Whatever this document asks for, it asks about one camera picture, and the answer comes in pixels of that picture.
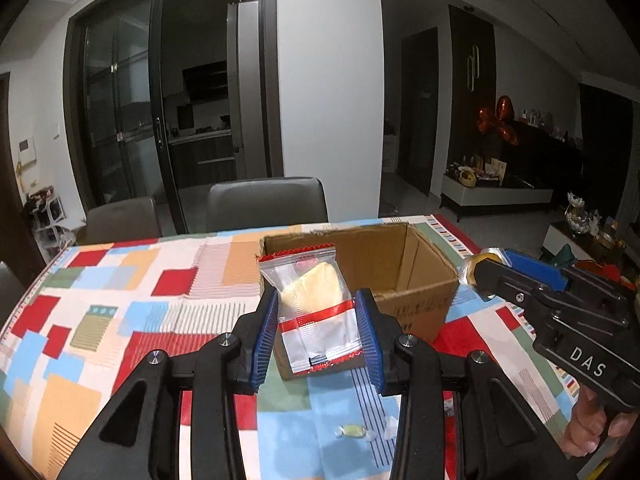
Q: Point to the grey dining chair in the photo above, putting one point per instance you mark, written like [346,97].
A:
[267,205]
[122,220]
[10,292]

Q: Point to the brown cardboard box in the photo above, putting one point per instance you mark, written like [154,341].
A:
[425,305]

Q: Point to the gold foil candy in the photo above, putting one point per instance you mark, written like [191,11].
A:
[472,266]

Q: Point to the white wall switch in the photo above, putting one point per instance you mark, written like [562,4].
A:
[58,130]

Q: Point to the white shelf with clutter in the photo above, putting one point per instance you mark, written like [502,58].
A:
[47,215]

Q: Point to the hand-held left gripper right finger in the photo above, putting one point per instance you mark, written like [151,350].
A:
[370,341]

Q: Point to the person's right hand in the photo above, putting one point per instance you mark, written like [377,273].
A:
[585,425]

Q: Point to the pale green wrapped candy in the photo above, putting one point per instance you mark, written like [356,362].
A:
[351,431]

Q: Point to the clear red-striped cake packet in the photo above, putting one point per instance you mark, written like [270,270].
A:
[315,305]

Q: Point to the red foil balloons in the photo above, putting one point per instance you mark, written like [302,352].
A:
[497,120]

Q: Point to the dark glass sliding door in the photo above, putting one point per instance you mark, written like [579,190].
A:
[120,110]

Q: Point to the colourful patchwork tablecloth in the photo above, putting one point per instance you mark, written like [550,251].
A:
[75,350]

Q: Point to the white sideboard with clutter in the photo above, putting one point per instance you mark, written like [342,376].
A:
[495,187]

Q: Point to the black range hood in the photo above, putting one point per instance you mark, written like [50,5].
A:
[207,82]

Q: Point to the white flower ornament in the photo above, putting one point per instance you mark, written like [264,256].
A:
[580,212]

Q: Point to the tall dark cabinet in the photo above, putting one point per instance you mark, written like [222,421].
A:
[470,90]

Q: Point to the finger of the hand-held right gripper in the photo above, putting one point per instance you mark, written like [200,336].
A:
[505,282]
[537,267]

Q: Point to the white wall control panel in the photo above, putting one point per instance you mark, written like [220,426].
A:
[27,151]

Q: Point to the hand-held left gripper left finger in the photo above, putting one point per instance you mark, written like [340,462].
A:
[263,340]

